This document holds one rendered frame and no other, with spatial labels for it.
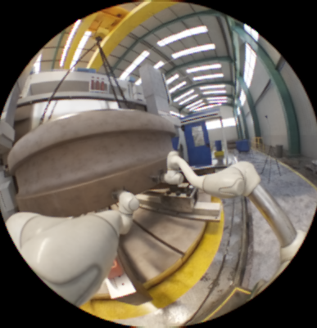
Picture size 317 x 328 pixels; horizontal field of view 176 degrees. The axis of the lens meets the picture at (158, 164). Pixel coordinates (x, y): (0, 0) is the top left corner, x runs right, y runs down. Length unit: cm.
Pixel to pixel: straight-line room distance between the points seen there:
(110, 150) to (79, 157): 34
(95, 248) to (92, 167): 95
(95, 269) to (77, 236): 5
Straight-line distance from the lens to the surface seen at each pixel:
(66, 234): 15
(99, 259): 16
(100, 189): 95
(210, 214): 139
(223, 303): 98
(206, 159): 527
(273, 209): 57
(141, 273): 108
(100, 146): 108
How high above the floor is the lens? 127
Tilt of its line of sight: 8 degrees down
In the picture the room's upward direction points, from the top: 11 degrees counter-clockwise
